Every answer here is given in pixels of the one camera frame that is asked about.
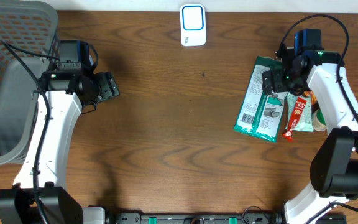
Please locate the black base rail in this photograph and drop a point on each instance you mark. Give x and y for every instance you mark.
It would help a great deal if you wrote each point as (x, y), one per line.
(251, 218)

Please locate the mint green wipes pack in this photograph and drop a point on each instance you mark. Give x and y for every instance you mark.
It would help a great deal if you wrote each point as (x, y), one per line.
(305, 123)

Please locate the small orange box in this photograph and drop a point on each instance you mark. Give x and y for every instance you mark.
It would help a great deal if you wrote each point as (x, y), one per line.
(311, 95)

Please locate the red sachet packet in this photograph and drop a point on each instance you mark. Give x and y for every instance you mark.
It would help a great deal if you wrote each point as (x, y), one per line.
(294, 118)

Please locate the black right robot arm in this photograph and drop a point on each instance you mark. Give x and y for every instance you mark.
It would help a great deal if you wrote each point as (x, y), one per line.
(334, 169)

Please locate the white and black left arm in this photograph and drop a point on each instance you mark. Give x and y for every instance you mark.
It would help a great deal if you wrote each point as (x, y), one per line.
(39, 193)

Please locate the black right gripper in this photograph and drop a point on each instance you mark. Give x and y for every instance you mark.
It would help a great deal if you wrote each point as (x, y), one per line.
(279, 85)

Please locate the dark grey plastic mesh basket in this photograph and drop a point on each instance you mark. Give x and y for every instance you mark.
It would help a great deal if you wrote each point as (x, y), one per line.
(31, 27)

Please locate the white jar green lid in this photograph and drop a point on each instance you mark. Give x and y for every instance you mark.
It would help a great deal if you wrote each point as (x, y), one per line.
(318, 121)

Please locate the green 3M package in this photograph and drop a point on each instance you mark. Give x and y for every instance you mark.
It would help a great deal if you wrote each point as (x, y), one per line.
(260, 115)

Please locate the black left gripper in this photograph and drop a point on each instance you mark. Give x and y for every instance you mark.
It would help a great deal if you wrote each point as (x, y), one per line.
(109, 85)

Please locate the white barcode scanner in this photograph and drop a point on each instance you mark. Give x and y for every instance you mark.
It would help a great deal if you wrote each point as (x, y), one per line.
(193, 25)

